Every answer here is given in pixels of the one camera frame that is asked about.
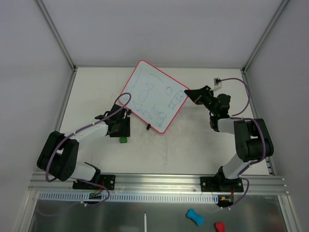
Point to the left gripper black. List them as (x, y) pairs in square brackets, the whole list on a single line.
[(120, 130)]

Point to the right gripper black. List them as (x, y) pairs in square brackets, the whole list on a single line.
[(203, 95)]

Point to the green whiteboard eraser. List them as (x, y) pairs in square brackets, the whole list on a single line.
[(123, 140)]

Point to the pink framed whiteboard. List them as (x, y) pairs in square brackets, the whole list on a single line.
[(155, 97)]

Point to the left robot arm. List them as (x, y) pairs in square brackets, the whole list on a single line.
[(59, 155)]

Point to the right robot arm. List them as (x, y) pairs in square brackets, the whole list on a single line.
[(252, 140)]

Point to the white marker pen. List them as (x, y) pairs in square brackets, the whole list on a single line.
[(145, 222)]

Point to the blue eraser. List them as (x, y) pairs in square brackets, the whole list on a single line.
[(195, 217)]

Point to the red eraser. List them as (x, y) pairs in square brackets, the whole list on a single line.
[(220, 227)]

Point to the whiteboard wire stand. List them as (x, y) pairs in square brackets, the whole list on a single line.
[(148, 126)]

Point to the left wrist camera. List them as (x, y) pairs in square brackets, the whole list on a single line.
[(100, 117)]

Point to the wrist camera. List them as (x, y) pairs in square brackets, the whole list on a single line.
[(100, 117), (217, 84)]

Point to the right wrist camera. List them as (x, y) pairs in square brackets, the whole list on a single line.
[(217, 84)]

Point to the right aluminium frame post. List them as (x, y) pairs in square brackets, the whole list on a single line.
[(265, 34)]

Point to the aluminium frame post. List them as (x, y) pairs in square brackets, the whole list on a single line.
[(265, 34), (52, 27)]

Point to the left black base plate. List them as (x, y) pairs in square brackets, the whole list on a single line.
[(107, 180)]

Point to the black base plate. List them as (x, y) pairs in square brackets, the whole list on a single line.
[(107, 180), (214, 184)]

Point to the slotted white cable duct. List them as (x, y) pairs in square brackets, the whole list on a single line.
[(128, 197)]

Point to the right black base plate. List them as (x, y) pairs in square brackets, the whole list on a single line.
[(214, 184)]

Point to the aluminium mounting rail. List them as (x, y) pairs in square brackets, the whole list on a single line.
[(167, 183)]

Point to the left aluminium frame post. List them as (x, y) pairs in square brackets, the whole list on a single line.
[(52, 27)]

